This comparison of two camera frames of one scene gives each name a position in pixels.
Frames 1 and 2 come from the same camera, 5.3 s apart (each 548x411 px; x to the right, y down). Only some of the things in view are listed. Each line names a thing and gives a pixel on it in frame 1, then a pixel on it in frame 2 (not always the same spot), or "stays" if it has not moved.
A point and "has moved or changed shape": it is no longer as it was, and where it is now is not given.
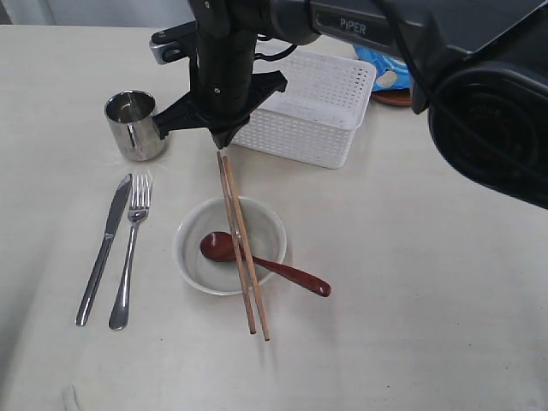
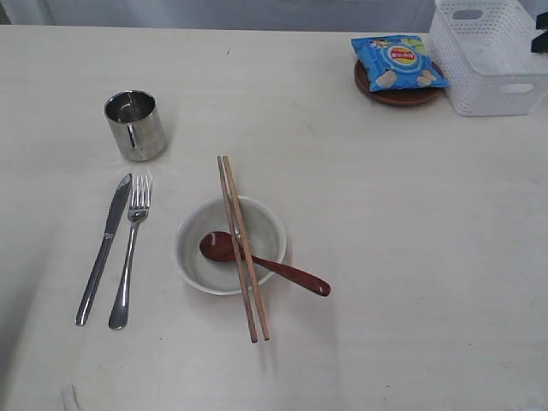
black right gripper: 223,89 to 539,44
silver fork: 137,211 stays
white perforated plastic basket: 315,120 has moved or changed shape
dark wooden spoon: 219,247 stays
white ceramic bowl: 267,237 stays
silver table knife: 95,274 stays
